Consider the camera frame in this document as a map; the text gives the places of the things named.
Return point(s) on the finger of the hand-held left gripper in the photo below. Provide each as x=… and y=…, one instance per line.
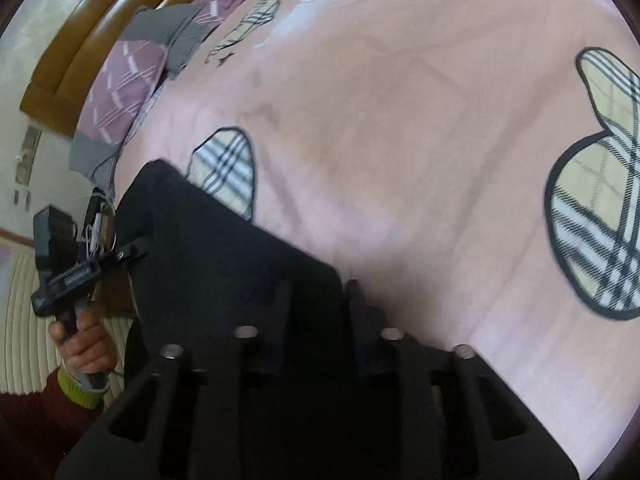
x=127, y=252

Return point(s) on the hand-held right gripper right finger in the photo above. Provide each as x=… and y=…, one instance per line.
x=356, y=310

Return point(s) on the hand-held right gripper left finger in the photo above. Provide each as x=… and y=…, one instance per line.
x=281, y=310

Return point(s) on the black pants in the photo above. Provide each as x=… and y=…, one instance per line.
x=210, y=260

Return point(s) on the person's left forearm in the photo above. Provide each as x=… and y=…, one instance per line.
x=35, y=425

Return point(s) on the person's left hand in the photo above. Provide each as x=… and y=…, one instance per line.
x=90, y=345

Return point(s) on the white ribbed mattress edge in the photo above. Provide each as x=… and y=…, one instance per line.
x=25, y=340

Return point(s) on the pink plaid-print bed sheet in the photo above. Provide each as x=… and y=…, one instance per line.
x=400, y=160

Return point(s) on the brown wooden headboard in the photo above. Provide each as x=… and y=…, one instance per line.
x=75, y=45

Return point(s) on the wall switch panel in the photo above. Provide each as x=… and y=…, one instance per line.
x=27, y=152

